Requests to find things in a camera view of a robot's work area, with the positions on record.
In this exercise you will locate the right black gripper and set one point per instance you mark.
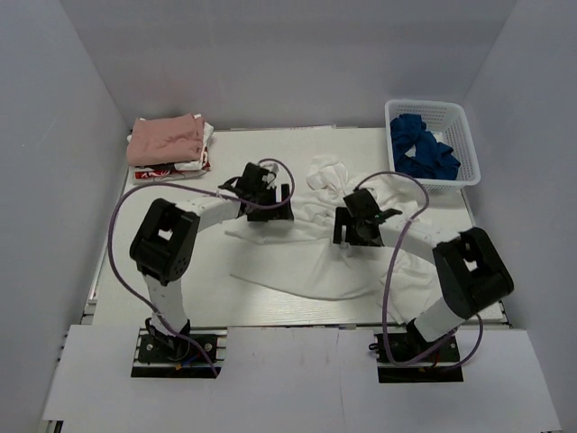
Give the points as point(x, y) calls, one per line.
point(350, 230)

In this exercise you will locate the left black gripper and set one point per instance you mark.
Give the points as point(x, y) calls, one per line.
point(274, 208)

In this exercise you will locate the white printed t shirt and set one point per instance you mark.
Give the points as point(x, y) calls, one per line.
point(299, 258)

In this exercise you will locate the red white t shirt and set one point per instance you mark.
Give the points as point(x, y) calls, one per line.
point(176, 170)

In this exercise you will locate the pink t shirt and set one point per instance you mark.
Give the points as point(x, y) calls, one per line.
point(166, 140)

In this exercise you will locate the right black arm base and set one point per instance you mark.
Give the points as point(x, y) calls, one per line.
point(432, 369)

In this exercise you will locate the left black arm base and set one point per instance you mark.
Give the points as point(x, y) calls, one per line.
point(153, 359)

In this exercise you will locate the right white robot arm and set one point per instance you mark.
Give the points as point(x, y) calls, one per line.
point(470, 271)

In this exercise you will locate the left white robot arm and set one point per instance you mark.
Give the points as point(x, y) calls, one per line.
point(163, 246)

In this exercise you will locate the blue crumpled t shirt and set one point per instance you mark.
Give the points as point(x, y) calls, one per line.
point(417, 153)

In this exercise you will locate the white plastic basket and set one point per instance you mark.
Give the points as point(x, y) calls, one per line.
point(449, 125)

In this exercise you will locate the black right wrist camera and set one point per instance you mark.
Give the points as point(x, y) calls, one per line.
point(386, 214)

